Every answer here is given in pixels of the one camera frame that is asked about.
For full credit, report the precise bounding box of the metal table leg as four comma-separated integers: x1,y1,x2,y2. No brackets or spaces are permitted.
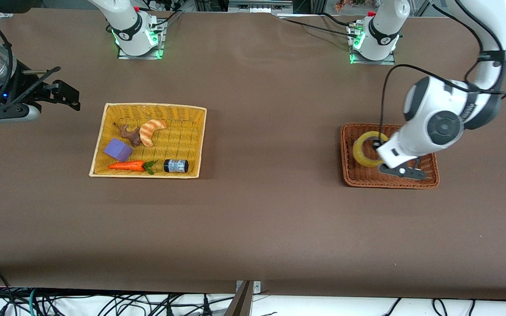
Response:
224,280,262,316

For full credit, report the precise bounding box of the brown toy animal figure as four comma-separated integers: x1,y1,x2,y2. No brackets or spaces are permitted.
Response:
115,123,143,148

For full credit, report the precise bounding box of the purple foam block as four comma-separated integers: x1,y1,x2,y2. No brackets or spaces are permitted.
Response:
104,138,134,162

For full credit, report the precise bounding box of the toy croissant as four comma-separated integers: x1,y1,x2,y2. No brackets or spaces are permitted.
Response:
139,119,167,148

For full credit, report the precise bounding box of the brown woven basket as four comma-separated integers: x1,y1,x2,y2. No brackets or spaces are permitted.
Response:
340,122,440,190

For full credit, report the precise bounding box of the grey equipment box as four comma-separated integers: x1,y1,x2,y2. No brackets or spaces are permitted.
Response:
228,0,294,14

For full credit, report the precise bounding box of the yellow woven basket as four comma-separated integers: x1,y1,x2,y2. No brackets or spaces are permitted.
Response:
89,103,207,179

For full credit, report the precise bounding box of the small black-capped bottle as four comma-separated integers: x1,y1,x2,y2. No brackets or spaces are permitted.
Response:
163,159,189,173

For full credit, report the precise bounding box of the orange toy carrot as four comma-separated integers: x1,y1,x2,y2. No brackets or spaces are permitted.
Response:
108,160,157,175

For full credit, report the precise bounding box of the clear yellowish tape roll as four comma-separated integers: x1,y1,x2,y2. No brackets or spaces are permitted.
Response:
352,130,390,169

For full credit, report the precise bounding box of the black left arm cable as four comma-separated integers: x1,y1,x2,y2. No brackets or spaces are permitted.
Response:
379,4,506,142

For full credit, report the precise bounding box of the black cable on table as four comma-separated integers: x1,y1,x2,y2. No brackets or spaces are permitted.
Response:
275,13,360,36

